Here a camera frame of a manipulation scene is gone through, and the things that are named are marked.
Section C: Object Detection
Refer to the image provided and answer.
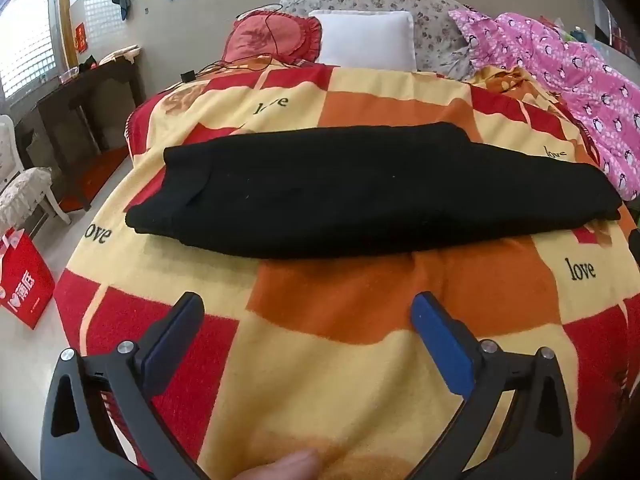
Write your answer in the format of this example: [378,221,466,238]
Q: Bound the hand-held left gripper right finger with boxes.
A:
[400,291,577,480]

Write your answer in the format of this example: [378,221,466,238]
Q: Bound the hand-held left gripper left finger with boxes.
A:
[40,291,212,480]

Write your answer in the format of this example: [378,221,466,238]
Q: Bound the black pants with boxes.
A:
[124,122,623,261]

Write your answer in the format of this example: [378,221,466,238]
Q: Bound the person's left hand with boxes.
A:
[232,449,323,480]

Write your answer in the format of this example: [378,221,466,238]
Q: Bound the checkered printed blanket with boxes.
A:
[52,62,640,480]

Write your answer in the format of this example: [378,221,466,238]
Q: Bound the red shopping bag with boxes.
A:
[0,227,56,331]

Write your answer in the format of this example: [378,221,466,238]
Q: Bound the white chair with lace cover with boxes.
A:
[0,115,73,233]

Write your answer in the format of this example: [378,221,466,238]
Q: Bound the dark wooden desk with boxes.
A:
[37,60,147,211]

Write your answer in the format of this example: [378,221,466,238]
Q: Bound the cream cloth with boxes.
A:
[99,44,141,65]

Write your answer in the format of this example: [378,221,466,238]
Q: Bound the pink penguin print quilt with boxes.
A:
[447,7,640,201]

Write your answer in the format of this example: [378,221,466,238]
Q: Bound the white pillow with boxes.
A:
[307,9,418,72]

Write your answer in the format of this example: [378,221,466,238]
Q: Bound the red ruffled cushion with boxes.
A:
[222,10,326,68]

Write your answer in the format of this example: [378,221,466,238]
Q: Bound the floral grey pillow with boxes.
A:
[277,0,481,81]

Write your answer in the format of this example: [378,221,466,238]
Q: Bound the barred window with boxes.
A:
[0,0,56,101]

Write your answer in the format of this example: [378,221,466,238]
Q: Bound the black cable with adapter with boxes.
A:
[180,2,288,83]

